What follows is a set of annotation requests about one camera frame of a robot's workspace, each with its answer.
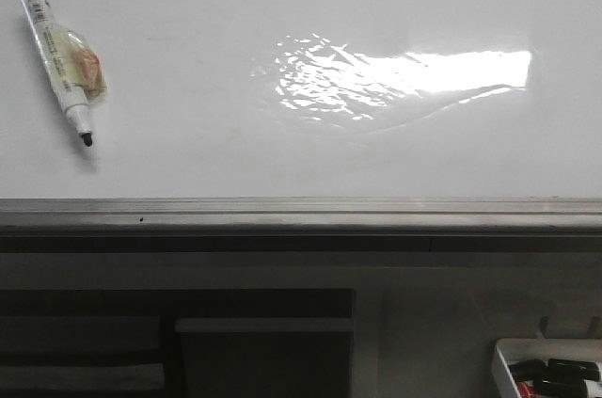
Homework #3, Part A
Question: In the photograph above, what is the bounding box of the white whiteboard marker with tape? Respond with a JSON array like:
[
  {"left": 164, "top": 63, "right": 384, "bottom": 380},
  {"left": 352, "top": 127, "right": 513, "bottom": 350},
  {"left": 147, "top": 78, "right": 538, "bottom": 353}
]
[{"left": 21, "top": 0, "right": 106, "bottom": 147}]

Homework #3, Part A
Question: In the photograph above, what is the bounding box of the dark panel under whiteboard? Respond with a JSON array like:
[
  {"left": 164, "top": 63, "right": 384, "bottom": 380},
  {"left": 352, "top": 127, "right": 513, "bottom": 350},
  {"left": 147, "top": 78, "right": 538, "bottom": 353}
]
[{"left": 175, "top": 289, "right": 355, "bottom": 397}]

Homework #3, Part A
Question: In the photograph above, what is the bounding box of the white tray with markers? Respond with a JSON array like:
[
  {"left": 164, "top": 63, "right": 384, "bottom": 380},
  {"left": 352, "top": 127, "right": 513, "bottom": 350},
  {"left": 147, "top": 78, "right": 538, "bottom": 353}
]
[{"left": 491, "top": 338, "right": 601, "bottom": 398}]

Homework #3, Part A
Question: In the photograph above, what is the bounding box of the red marker in tray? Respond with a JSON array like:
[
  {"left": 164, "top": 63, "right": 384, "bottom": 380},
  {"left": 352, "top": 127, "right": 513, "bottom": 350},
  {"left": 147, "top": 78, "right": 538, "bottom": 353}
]
[{"left": 515, "top": 381, "right": 540, "bottom": 398}]

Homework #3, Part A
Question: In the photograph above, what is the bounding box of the black marker in tray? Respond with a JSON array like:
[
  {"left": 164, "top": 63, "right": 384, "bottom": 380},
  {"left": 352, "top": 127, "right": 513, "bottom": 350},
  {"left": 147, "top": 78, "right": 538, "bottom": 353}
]
[{"left": 547, "top": 358, "right": 601, "bottom": 382}]

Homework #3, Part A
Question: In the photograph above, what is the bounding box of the white whiteboard with aluminium frame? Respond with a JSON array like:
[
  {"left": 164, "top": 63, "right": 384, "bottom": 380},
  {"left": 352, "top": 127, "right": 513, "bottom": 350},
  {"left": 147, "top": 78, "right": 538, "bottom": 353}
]
[{"left": 1, "top": 0, "right": 601, "bottom": 233}]

